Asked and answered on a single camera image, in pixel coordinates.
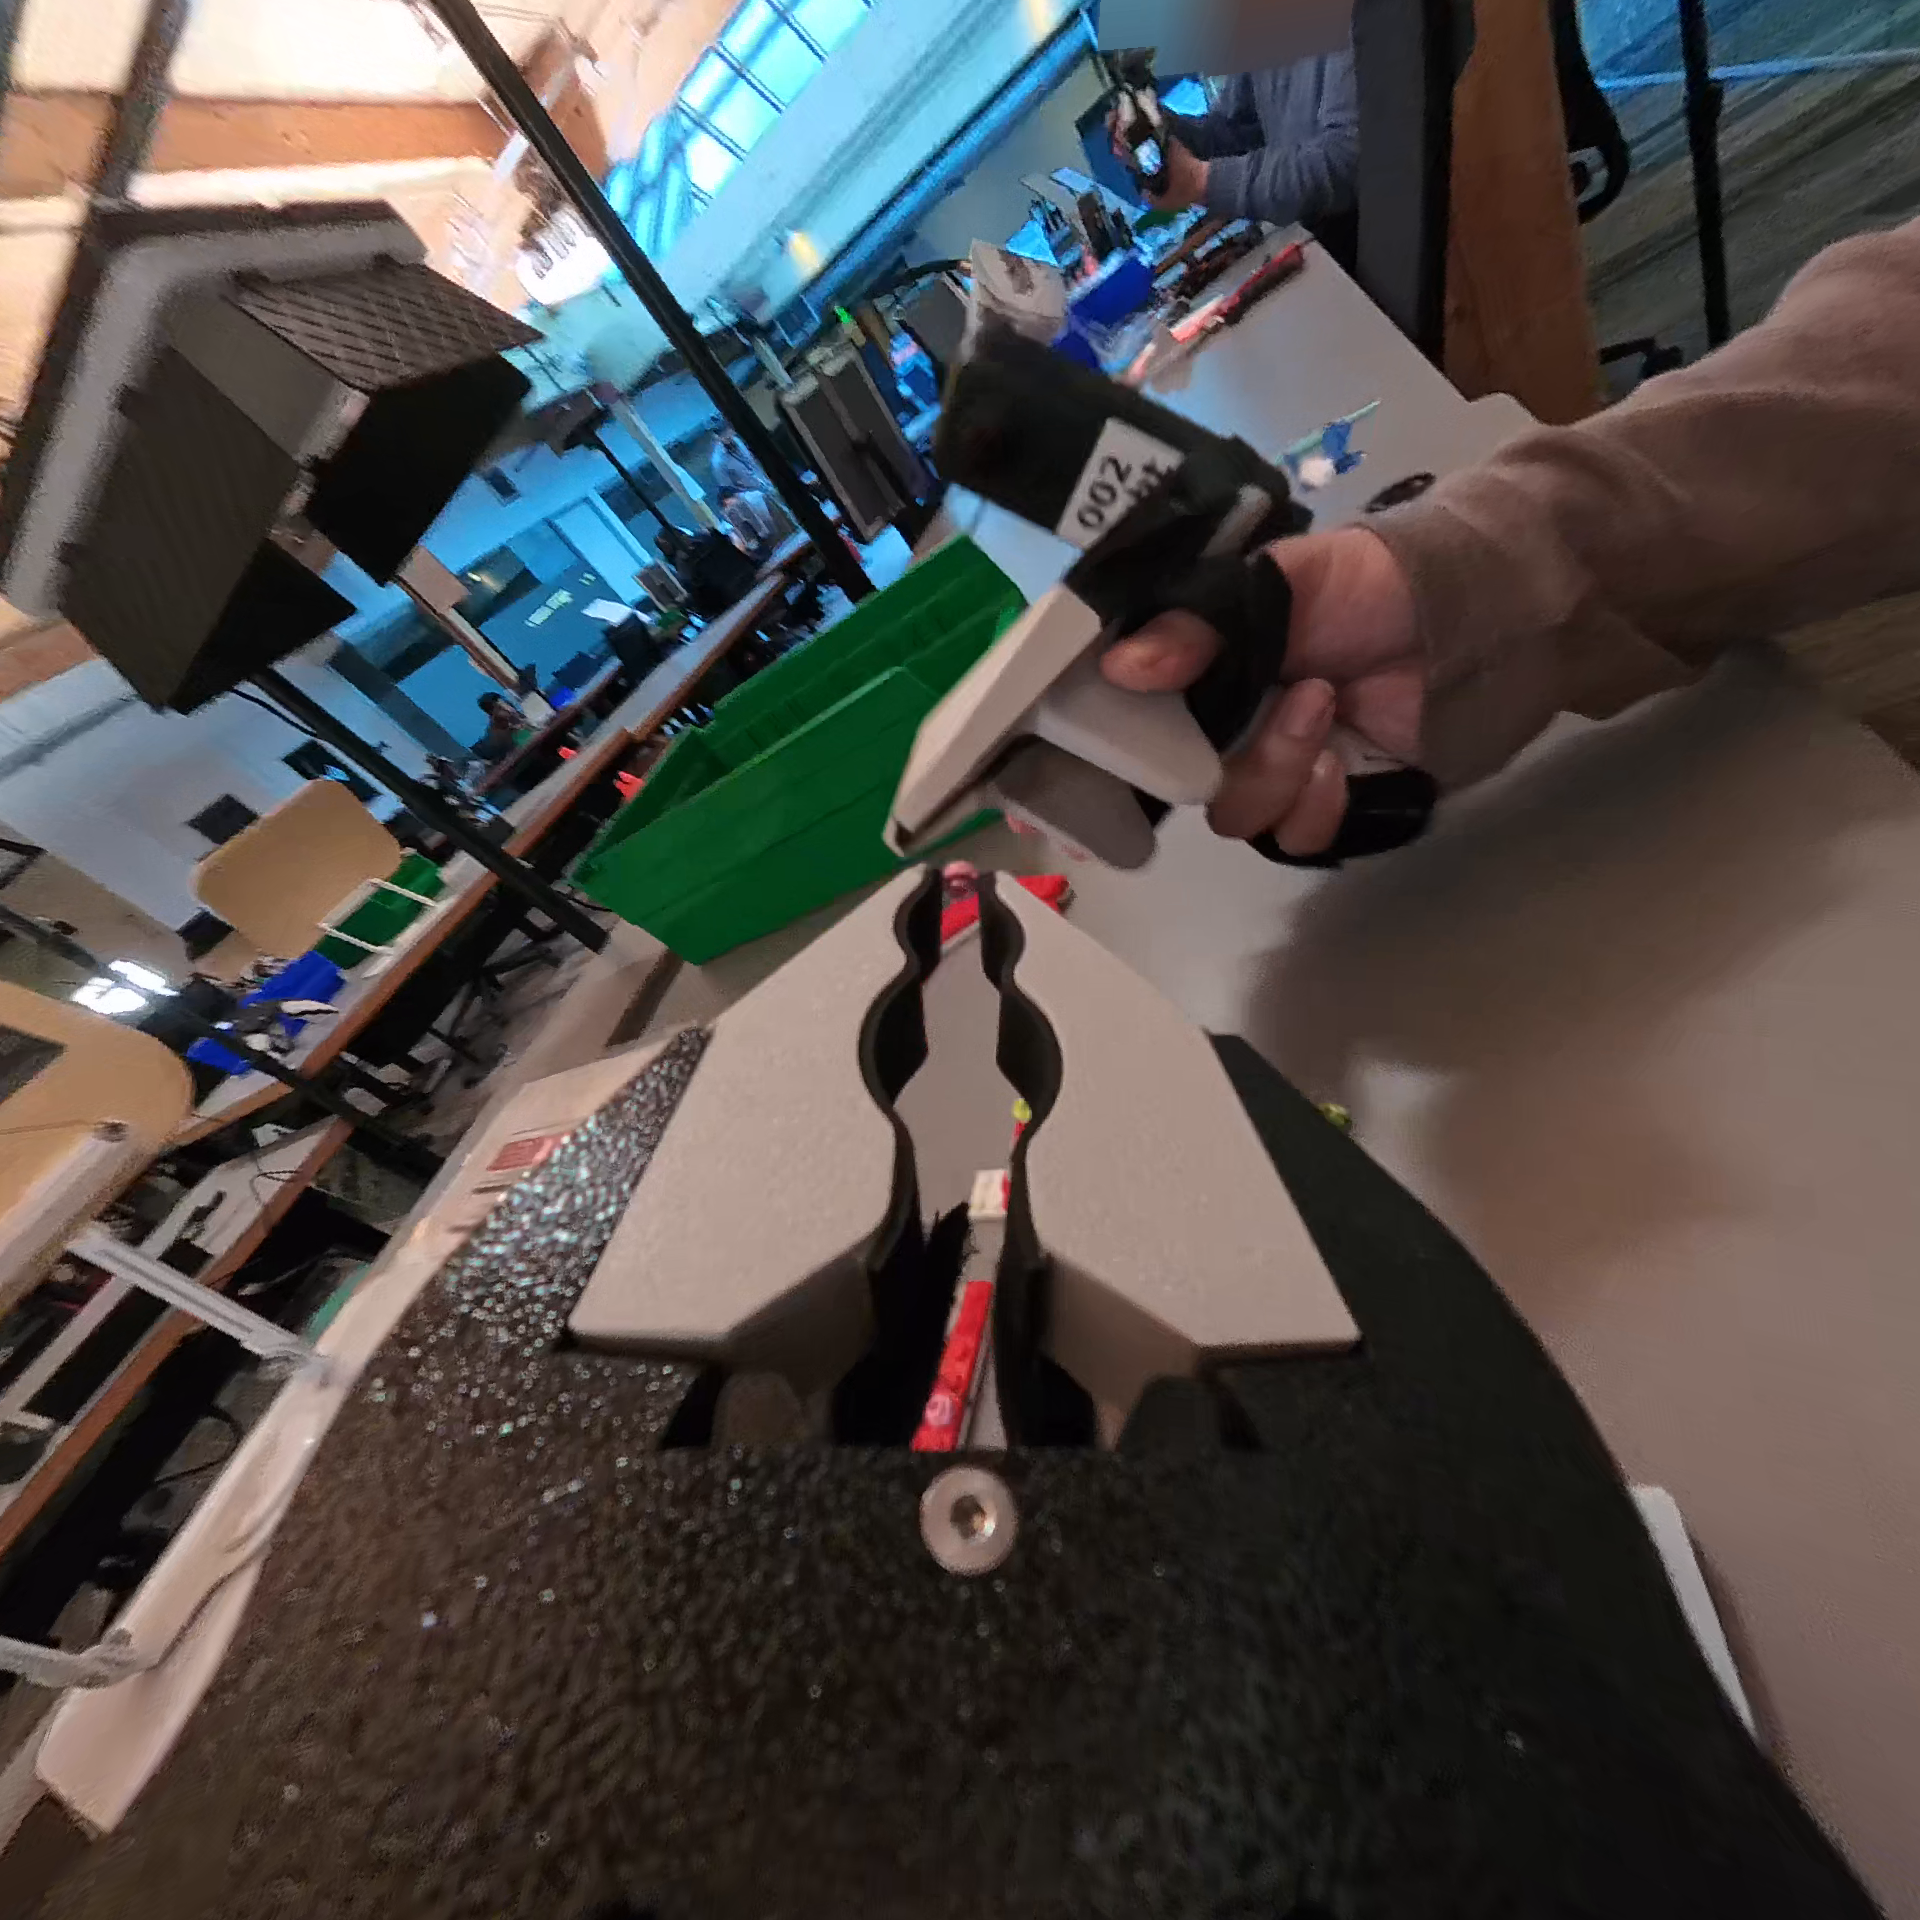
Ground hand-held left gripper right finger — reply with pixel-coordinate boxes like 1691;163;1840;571
979;871;1365;1443

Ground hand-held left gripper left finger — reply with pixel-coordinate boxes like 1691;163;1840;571
566;861;945;1443

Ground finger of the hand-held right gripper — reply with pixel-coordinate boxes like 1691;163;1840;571
996;738;1161;875
883;585;1113;864

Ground red and white lego assembly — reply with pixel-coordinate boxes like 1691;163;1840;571
908;861;1021;1453

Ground blue and white lego figure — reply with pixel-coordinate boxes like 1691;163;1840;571
1281;392;1386;491

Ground lego instruction booklet in bag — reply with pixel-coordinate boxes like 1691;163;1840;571
33;1026;710;1843

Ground person's right hand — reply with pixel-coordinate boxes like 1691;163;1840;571
1101;525;1432;848

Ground green plastic bin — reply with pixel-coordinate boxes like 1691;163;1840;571
704;528;1040;758
573;663;1004;963

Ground black light stand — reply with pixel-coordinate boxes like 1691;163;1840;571
246;0;883;958

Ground wooden beam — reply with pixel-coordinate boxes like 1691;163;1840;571
1443;0;1605;424

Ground white card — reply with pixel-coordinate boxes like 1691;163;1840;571
1632;1481;1760;1735

